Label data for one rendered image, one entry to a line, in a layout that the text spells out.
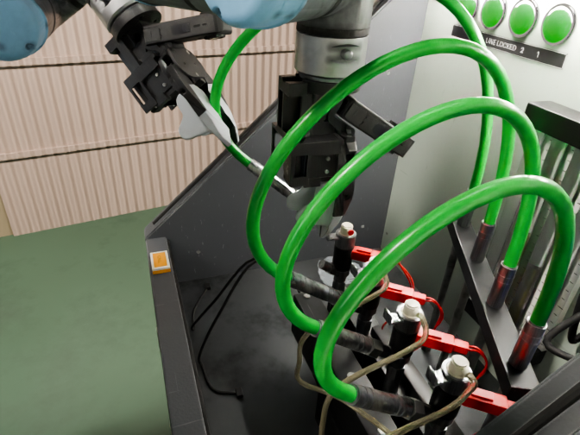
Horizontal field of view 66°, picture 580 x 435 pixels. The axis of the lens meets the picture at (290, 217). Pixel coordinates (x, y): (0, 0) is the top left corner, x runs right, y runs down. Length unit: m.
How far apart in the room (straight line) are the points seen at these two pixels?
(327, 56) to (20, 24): 0.32
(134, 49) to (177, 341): 0.41
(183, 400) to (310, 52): 0.44
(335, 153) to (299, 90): 0.08
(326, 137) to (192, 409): 0.37
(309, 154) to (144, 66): 0.27
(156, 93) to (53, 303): 1.78
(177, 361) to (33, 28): 0.44
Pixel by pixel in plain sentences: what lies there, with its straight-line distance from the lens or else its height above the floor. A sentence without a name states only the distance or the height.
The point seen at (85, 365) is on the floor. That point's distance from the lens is 2.01.
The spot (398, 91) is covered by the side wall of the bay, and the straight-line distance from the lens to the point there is 0.94.
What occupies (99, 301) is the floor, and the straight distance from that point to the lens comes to 2.27.
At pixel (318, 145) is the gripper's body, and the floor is 1.27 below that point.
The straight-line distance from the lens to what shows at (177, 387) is 0.64.
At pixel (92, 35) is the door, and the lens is 2.54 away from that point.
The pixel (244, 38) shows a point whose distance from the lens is 0.60.
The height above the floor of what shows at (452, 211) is 1.30.
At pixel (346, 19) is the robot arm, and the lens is 0.46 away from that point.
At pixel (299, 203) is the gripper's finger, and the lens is 0.58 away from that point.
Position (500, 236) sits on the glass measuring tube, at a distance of 0.75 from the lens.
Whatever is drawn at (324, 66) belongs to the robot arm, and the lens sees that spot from 0.47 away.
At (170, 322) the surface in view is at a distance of 0.72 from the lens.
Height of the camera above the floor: 1.45
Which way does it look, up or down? 32 degrees down
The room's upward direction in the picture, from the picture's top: 4 degrees clockwise
